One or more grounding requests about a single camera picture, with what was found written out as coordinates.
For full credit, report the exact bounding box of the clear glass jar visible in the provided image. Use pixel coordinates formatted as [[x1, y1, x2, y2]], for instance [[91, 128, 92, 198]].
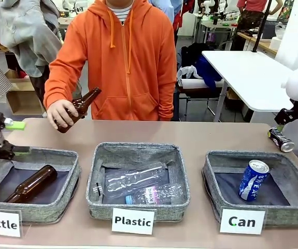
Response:
[[275, 21, 289, 40]]

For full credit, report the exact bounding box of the blue cloth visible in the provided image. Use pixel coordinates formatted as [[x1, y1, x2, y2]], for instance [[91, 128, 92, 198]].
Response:
[[194, 55, 223, 90]]

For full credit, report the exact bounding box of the crumpled labelled plastic bottle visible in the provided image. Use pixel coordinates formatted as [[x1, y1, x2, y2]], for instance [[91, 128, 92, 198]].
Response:
[[125, 183, 184, 206]]

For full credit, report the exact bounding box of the person right hand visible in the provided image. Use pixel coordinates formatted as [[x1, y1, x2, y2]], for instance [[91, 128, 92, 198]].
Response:
[[47, 99, 89, 130]]

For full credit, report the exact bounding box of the white sign Can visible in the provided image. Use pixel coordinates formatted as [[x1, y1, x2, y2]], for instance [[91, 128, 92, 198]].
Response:
[[219, 207, 266, 236]]

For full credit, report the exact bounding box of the white sign Plastic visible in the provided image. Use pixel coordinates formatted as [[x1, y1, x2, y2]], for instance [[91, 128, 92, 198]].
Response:
[[111, 207, 156, 236]]

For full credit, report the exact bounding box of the white plastic bag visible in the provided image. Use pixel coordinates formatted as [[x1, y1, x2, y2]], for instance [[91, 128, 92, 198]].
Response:
[[176, 65, 200, 88]]

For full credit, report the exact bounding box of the person in red shirt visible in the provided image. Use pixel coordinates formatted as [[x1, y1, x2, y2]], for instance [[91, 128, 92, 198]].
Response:
[[231, 0, 266, 51]]

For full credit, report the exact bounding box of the white paper roll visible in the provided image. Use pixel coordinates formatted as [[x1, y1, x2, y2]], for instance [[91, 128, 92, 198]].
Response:
[[268, 36, 282, 51]]

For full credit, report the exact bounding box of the striped white shirt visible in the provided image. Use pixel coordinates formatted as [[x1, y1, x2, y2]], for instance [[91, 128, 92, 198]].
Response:
[[106, 2, 134, 23]]

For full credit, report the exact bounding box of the dark crushed can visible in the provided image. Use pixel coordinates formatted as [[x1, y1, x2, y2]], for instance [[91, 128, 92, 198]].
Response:
[[267, 126, 295, 153]]

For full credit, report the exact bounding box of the brown glass bottle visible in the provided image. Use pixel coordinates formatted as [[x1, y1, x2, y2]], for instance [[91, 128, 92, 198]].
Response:
[[3, 164, 59, 204], [56, 87, 103, 134]]

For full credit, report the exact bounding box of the grey fabric basket Plastic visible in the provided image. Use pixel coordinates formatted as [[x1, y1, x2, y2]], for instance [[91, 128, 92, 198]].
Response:
[[86, 142, 191, 223]]

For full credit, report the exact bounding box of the grey fabric basket Bottle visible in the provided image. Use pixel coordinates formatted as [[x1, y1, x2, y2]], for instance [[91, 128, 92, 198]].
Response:
[[0, 147, 82, 224]]

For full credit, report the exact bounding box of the grey fabric basket Can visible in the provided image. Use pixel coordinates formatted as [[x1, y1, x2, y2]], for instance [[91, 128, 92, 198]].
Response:
[[202, 150, 298, 228]]

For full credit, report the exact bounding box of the person right forearm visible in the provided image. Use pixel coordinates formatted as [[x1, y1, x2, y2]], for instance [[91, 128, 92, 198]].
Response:
[[43, 61, 87, 111]]

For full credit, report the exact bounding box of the blue Pocari Sweat can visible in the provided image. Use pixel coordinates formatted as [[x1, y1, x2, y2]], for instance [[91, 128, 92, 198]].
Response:
[[238, 159, 271, 203]]

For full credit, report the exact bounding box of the grey background desk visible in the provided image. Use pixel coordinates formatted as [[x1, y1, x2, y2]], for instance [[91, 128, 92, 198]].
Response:
[[200, 19, 239, 50]]

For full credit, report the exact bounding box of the black chair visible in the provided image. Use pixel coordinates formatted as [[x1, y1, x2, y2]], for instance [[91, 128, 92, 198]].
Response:
[[176, 43, 227, 122]]

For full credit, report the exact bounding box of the person in orange hoodie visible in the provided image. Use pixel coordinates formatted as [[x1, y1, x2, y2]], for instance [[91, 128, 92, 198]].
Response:
[[64, 0, 178, 122]]

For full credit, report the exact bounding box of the white sign Bottle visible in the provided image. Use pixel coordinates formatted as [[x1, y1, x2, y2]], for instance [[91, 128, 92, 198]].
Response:
[[0, 207, 23, 238]]

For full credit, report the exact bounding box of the person left forearm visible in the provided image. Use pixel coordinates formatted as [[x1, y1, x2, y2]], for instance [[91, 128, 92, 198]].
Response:
[[158, 72, 178, 122]]

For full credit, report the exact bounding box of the wooden workbench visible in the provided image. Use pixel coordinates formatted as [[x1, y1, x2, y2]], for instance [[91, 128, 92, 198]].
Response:
[[237, 31, 278, 57]]

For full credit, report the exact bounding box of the black pole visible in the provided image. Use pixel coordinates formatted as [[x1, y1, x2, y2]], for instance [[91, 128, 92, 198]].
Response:
[[252, 0, 273, 53]]

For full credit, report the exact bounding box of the large clear plastic bottle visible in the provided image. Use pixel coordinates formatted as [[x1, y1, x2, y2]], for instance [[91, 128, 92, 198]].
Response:
[[93, 162, 171, 200]]

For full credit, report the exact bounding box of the white table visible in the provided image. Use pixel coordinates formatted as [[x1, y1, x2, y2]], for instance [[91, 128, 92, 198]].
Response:
[[202, 50, 295, 122]]

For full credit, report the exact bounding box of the grey hanging jacket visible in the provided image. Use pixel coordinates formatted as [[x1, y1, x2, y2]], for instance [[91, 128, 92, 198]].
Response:
[[0, 0, 63, 78]]

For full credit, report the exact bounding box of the wooden shelf box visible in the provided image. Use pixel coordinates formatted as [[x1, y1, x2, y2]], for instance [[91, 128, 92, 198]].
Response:
[[5, 77, 46, 116]]

